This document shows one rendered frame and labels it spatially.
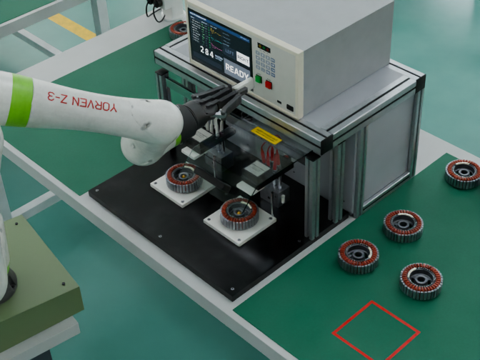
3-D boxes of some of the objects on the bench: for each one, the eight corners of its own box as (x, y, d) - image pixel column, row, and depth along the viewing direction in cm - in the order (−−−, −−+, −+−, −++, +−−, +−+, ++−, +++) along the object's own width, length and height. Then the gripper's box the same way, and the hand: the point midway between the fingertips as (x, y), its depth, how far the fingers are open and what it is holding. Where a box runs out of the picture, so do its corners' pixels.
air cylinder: (278, 208, 264) (277, 193, 260) (259, 196, 268) (259, 182, 264) (289, 200, 266) (289, 186, 263) (271, 189, 271) (271, 174, 267)
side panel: (356, 218, 262) (361, 129, 242) (348, 214, 264) (353, 124, 243) (415, 176, 276) (424, 87, 256) (407, 171, 278) (416, 83, 258)
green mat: (419, 450, 200) (420, 450, 200) (232, 310, 236) (232, 309, 235) (627, 243, 250) (627, 242, 249) (446, 153, 285) (446, 152, 285)
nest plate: (182, 208, 265) (182, 205, 264) (150, 186, 274) (150, 183, 273) (219, 185, 273) (219, 181, 272) (187, 164, 282) (186, 161, 281)
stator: (338, 275, 244) (338, 265, 242) (337, 246, 253) (337, 237, 250) (379, 276, 243) (380, 266, 241) (377, 247, 252) (378, 238, 249)
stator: (238, 237, 253) (238, 227, 250) (212, 218, 259) (211, 209, 257) (266, 218, 258) (266, 208, 256) (240, 201, 265) (239, 191, 263)
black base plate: (232, 302, 238) (232, 296, 236) (88, 196, 275) (88, 190, 273) (348, 217, 262) (348, 211, 261) (202, 130, 299) (201, 125, 298)
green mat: (79, 196, 275) (79, 196, 275) (-24, 118, 310) (-24, 118, 310) (291, 75, 324) (291, 74, 324) (180, 20, 359) (180, 19, 359)
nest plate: (238, 246, 251) (238, 243, 250) (203, 222, 260) (203, 219, 259) (276, 221, 259) (276, 218, 258) (240, 198, 268) (240, 195, 267)
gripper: (171, 121, 235) (236, 84, 247) (204, 141, 227) (270, 103, 240) (168, 97, 230) (235, 61, 243) (202, 117, 223) (269, 78, 235)
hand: (243, 87), depth 239 cm, fingers closed
